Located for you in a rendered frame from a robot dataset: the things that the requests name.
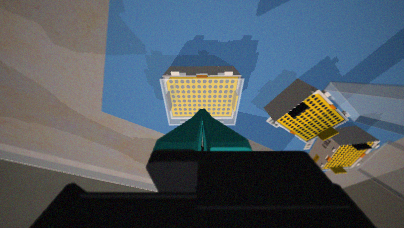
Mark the grey tip box with lid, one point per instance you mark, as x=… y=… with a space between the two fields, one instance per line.
x=385 y=166

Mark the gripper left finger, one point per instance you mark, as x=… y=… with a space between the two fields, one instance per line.
x=186 y=136

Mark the blue flat mat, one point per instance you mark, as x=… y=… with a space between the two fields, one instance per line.
x=271 y=43

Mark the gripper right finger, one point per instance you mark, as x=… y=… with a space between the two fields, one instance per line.
x=219 y=137

